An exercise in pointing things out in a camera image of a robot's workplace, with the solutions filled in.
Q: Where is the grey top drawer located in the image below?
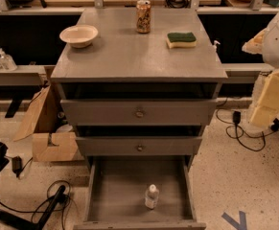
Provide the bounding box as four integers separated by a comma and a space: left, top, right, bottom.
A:
61, 100, 216, 126

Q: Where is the grey open bottom drawer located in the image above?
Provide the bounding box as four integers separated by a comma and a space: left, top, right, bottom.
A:
73, 156, 206, 230

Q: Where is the cream ceramic bowl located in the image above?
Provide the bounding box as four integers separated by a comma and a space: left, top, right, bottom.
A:
59, 25, 99, 48

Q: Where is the small white pump dispenser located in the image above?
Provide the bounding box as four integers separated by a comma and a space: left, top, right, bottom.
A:
213, 40, 221, 52

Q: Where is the clear plastic water bottle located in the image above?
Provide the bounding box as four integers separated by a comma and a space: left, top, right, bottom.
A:
145, 184, 159, 210

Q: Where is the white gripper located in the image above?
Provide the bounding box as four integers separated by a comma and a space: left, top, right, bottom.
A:
242, 30, 279, 128

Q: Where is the black stand base left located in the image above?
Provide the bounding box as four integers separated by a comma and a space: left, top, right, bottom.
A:
0, 185, 70, 230

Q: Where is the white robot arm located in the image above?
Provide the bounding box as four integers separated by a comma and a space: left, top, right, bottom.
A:
242, 12, 279, 130

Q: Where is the clear pump bottle right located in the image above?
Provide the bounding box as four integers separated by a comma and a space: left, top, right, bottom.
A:
0, 48, 17, 71

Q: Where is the grey wooden drawer cabinet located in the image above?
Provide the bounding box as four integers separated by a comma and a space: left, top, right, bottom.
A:
50, 7, 229, 230

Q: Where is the brown cardboard box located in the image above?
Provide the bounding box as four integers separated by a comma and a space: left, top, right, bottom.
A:
12, 65, 84, 163

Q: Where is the black power adapter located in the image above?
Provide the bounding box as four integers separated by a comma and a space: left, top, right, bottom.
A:
12, 156, 22, 176
232, 111, 241, 125

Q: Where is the black power adapter left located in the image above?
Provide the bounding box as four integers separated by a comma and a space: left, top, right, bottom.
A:
12, 156, 22, 176

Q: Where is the patterned drink can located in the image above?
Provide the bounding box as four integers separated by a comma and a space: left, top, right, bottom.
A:
136, 0, 151, 34

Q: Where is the green yellow sponge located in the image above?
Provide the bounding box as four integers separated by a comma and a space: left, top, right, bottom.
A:
167, 33, 197, 49

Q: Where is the grey middle drawer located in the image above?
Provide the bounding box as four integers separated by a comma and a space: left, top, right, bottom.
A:
76, 136, 202, 156

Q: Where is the black power adapter right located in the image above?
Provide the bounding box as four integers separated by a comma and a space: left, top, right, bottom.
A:
232, 111, 241, 125

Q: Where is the black cable loop left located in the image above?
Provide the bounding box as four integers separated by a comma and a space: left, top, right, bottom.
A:
0, 179, 74, 230

